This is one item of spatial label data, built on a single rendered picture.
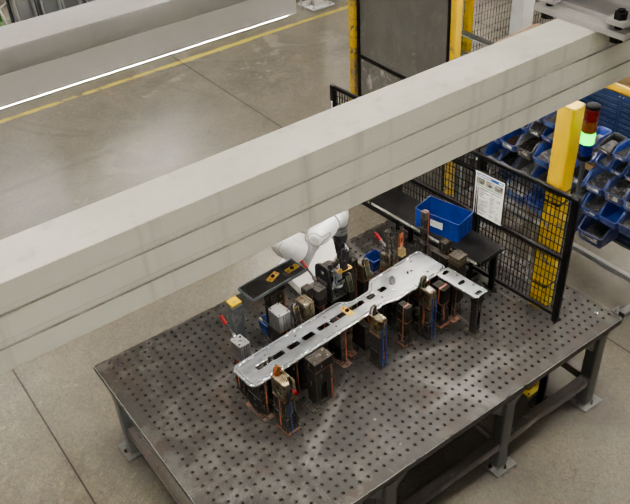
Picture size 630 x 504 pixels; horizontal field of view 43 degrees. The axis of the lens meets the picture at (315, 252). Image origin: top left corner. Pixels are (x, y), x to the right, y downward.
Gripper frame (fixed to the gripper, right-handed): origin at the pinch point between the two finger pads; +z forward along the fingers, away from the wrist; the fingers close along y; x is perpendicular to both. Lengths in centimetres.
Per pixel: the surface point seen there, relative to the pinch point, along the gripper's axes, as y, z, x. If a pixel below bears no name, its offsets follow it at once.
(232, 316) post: -20, 18, -58
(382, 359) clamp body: 24, 55, 4
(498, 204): 6, 7, 102
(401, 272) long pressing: -7, 33, 41
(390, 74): -213, 35, 187
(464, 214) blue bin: -16, 24, 96
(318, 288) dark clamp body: -14.4, 22.4, -8.8
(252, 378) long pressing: 16, 27, -68
